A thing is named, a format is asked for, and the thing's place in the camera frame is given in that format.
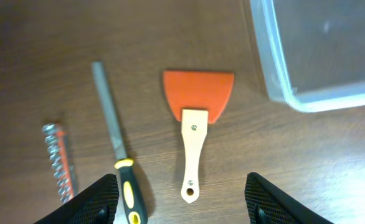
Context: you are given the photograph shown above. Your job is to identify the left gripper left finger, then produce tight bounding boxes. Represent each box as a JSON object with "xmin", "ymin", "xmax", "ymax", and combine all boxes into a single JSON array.
[{"xmin": 36, "ymin": 174, "xmax": 119, "ymax": 224}]

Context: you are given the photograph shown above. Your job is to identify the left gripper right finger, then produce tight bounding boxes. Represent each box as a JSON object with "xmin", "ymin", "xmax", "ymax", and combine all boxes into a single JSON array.
[{"xmin": 244, "ymin": 172, "xmax": 331, "ymax": 224}]

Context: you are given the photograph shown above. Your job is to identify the file with black-yellow handle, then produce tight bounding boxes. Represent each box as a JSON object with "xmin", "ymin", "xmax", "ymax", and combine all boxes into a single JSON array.
[{"xmin": 92, "ymin": 61, "xmax": 148, "ymax": 224}]

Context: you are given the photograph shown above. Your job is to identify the orange bit holder strip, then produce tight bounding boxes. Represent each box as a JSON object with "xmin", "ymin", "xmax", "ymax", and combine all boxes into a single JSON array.
[{"xmin": 42, "ymin": 123, "xmax": 78, "ymax": 203}]

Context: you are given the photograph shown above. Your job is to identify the orange scraper wooden handle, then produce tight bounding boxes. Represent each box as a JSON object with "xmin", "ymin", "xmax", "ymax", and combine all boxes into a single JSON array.
[{"xmin": 163, "ymin": 70, "xmax": 235, "ymax": 203}]

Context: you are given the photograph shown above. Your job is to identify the clear plastic container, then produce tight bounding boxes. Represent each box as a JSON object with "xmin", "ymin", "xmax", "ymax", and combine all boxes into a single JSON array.
[{"xmin": 250, "ymin": 0, "xmax": 365, "ymax": 113}]

